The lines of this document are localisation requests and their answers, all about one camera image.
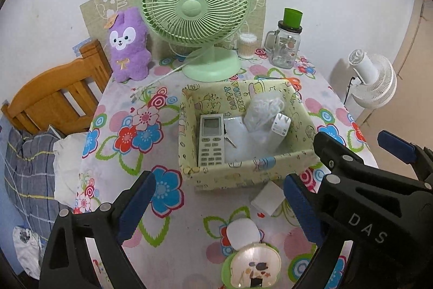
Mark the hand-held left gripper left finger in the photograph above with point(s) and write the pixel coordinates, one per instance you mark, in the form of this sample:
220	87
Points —
135	211

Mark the white charger plug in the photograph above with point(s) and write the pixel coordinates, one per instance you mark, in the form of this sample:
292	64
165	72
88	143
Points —
279	130

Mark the white pillow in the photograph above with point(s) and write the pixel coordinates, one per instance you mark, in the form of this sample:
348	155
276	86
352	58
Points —
67	167

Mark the white remote control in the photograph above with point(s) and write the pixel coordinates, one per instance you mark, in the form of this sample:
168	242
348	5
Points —
211	146

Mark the white floor fan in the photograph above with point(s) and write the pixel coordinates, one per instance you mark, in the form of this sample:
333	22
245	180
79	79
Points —
375	82

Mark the floral tablecloth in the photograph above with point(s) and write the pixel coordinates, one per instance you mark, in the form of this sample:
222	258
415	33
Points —
115	167

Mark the small metal key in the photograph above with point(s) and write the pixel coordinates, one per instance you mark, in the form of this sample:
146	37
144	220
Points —
225	131

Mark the beige patterned board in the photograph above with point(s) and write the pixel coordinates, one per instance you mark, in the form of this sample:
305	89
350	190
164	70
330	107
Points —
94	14

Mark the wooden bed headboard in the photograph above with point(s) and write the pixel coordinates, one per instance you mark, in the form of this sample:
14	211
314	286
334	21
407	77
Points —
50	86

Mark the cotton swab container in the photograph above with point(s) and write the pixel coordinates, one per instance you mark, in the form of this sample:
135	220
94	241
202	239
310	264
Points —
247	47

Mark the purple plush toy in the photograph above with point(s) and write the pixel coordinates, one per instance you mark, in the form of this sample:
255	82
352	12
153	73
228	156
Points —
130	58

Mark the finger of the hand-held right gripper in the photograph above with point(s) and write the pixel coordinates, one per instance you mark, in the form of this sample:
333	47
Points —
395	145
330	153

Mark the glass mug jar green lid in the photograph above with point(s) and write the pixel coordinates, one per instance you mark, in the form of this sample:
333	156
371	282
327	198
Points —
284	52

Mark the yellow printed storage box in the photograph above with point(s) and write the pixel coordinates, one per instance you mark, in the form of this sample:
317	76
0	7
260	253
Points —
230	177

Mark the white printed cloth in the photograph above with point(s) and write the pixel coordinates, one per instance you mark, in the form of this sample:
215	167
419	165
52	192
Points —
25	248

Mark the blue paper sheet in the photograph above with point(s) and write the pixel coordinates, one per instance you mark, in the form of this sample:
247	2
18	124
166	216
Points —
81	47

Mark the green desk fan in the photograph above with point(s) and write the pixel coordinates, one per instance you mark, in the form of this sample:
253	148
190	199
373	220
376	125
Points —
192	9

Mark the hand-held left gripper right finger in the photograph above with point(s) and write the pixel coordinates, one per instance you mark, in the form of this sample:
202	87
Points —
301	204

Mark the blue plaid blanket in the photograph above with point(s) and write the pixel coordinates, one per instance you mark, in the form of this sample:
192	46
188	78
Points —
27	174

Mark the small white box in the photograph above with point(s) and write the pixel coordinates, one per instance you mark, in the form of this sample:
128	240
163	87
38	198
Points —
267	199

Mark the green folding mirror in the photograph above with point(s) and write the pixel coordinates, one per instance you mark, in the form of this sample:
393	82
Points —
252	262

